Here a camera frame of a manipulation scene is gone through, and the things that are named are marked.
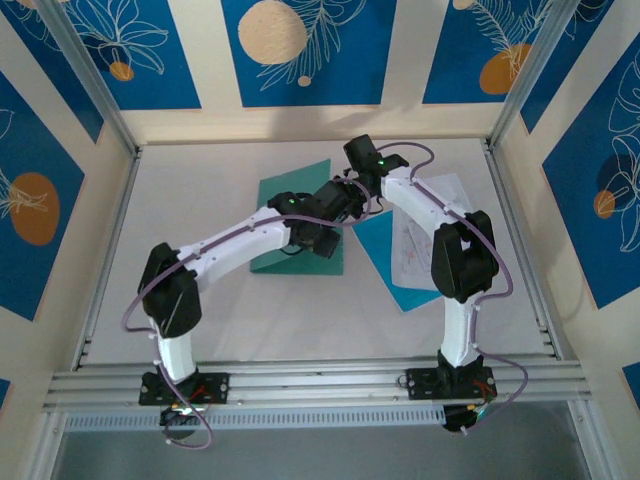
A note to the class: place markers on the teal green file folder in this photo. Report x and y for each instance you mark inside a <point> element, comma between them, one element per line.
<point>295,182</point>

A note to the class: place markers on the white technical drawing paper sheet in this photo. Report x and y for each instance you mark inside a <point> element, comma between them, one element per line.
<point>412,250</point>

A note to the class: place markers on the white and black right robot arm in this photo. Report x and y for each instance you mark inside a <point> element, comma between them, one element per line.
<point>415,200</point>

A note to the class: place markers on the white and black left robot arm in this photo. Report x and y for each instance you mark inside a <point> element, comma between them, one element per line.
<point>225,257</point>

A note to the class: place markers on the blue plastic file cover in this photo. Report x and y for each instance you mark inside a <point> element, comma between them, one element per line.
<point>375,250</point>

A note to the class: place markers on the black base connector box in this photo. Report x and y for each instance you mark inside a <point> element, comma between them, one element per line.
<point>455,417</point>

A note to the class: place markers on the aluminium frame side rail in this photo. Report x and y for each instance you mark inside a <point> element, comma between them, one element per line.
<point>109,250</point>
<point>507,200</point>

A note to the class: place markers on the aluminium frame upright post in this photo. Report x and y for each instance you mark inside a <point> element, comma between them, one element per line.
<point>92,75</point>
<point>532,75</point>

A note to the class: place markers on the aluminium frame cross rail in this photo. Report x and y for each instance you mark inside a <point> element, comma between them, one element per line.
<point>320,387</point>

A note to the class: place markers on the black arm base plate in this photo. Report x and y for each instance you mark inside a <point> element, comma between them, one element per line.
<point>215,387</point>
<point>425,382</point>

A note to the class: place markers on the aluminium frame leg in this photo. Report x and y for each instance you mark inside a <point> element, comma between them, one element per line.
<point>45,450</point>
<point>585,445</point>

